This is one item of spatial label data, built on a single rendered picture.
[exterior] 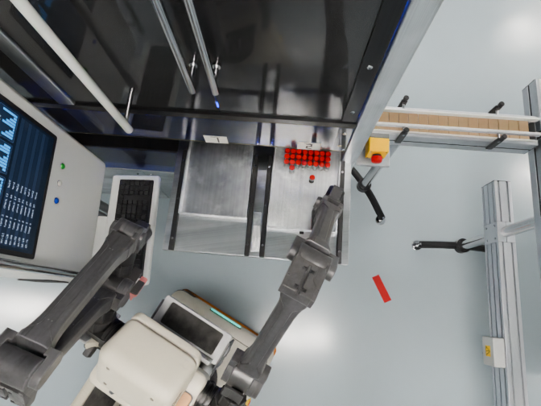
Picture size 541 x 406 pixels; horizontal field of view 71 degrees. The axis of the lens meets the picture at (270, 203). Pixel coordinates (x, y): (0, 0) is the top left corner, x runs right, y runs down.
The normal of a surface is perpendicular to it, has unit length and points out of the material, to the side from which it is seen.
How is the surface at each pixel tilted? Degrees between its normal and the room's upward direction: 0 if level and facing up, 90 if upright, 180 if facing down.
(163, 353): 42
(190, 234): 0
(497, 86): 0
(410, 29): 90
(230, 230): 0
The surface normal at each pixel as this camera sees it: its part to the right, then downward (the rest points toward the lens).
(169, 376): 0.33, -0.75
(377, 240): -0.02, -0.25
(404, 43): -0.08, 0.96
